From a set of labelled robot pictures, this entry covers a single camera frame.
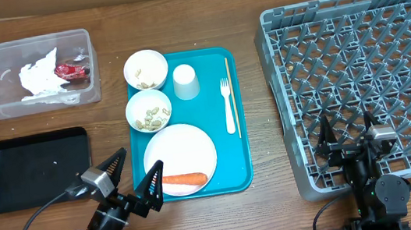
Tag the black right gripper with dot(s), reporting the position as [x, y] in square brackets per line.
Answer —
[326, 143]

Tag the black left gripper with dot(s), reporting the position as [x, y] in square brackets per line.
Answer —
[136, 205]

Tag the orange carrot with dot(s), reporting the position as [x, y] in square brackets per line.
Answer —
[191, 179]

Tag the pile of peanuts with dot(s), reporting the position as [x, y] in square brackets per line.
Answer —
[156, 116]

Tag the light green bowl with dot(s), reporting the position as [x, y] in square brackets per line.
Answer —
[140, 102]

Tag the white plastic cup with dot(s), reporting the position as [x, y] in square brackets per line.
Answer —
[186, 84]

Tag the pink bowl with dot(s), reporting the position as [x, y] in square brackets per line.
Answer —
[146, 70]

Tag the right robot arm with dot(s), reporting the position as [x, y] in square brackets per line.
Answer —
[381, 199]

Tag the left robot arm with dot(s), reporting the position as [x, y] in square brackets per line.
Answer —
[97, 222]

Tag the grey dishwasher rack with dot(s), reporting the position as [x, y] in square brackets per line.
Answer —
[338, 59]

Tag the clear plastic waste bin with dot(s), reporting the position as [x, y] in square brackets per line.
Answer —
[15, 54]

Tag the white round plate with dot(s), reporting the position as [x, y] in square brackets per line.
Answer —
[183, 149]

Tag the teal serving tray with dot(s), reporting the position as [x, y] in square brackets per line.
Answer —
[234, 170]

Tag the black rectangular tray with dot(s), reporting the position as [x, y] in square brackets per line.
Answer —
[35, 169]

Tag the red snack wrapper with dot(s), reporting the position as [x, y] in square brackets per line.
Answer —
[71, 72]

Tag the white plastic fork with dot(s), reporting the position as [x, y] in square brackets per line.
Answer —
[225, 92]

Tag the clear crumpled plastic wrapper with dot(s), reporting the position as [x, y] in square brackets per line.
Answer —
[81, 54]

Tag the crumpled white tissue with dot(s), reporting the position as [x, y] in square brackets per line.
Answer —
[40, 79]

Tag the wooden chopstick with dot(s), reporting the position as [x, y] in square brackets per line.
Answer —
[233, 97]

